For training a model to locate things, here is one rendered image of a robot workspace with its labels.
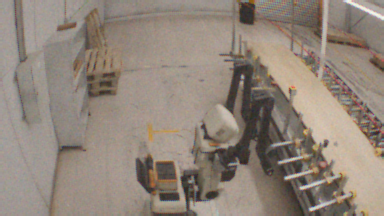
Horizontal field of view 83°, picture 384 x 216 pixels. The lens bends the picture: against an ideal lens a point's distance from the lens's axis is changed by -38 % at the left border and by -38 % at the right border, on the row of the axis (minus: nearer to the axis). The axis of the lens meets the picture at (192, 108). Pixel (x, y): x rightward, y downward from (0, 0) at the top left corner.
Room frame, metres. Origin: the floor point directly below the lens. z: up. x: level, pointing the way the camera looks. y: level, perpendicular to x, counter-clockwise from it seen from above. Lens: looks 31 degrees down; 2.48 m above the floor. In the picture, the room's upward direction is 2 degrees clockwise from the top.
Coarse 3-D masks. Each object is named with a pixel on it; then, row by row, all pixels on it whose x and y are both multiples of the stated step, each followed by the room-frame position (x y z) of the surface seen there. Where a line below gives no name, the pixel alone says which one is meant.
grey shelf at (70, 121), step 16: (64, 32) 3.25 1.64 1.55; (80, 32) 3.77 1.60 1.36; (48, 48) 2.85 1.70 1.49; (64, 48) 2.89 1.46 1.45; (80, 48) 3.44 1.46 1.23; (48, 64) 2.84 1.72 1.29; (64, 64) 2.89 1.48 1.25; (48, 80) 2.84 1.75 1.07; (64, 80) 2.88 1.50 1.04; (80, 80) 3.76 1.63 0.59; (64, 96) 2.88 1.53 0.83; (80, 96) 3.42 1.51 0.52; (64, 112) 2.87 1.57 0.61; (80, 112) 3.61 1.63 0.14; (64, 128) 2.86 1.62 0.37; (80, 128) 2.91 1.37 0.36; (64, 144) 2.85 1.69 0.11; (80, 144) 2.89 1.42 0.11
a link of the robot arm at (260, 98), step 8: (256, 96) 1.58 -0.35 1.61; (264, 96) 1.55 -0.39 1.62; (272, 96) 1.55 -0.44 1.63; (256, 104) 1.54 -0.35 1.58; (264, 104) 1.54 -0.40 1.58; (256, 112) 1.54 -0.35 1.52; (248, 120) 1.56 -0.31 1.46; (256, 120) 1.55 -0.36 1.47; (248, 128) 1.54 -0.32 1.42; (248, 136) 1.54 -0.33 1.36; (240, 144) 1.55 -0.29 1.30; (248, 144) 1.54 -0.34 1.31; (240, 152) 1.51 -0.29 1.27; (248, 152) 1.52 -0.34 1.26; (240, 160) 1.51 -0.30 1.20
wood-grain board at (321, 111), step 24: (264, 48) 4.34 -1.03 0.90; (288, 72) 3.55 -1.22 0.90; (288, 96) 2.90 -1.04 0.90; (312, 96) 2.94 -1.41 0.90; (312, 120) 2.43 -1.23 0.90; (336, 120) 2.43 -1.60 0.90; (360, 144) 1.96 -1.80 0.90; (336, 168) 1.64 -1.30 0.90; (360, 168) 1.59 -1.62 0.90; (360, 192) 1.28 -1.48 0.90
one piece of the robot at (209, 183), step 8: (200, 136) 1.72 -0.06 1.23; (200, 144) 1.66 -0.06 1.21; (208, 144) 1.63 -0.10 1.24; (216, 144) 1.64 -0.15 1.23; (224, 144) 1.65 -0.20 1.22; (192, 152) 1.79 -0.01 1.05; (200, 152) 1.62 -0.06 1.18; (208, 152) 1.61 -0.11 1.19; (216, 152) 1.59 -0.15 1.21; (200, 160) 1.61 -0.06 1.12; (200, 168) 1.75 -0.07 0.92; (208, 168) 1.68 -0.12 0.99; (200, 176) 1.76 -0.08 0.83; (208, 176) 1.68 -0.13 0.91; (216, 176) 1.69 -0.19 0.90; (200, 184) 1.73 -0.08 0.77; (208, 184) 1.64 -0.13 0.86; (216, 184) 1.65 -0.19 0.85; (208, 192) 1.64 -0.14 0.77; (216, 192) 1.65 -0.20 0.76
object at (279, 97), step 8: (272, 80) 3.45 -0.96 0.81; (280, 96) 3.16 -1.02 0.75; (280, 104) 3.13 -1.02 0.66; (296, 120) 2.64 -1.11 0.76; (304, 128) 2.42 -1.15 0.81; (272, 136) 3.19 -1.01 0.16; (272, 144) 3.19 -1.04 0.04; (312, 144) 2.17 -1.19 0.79; (280, 152) 2.85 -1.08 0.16; (312, 152) 2.12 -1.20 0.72; (280, 160) 2.82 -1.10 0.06; (320, 160) 1.93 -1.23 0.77; (288, 168) 2.53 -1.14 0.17; (288, 176) 2.44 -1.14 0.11; (320, 176) 1.82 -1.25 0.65; (296, 184) 2.22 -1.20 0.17; (336, 184) 1.52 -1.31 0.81; (328, 192) 1.58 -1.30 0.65; (304, 200) 1.93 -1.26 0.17; (344, 200) 1.31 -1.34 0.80; (304, 208) 1.82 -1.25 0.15; (336, 208) 1.35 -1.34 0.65; (344, 208) 1.25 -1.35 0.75
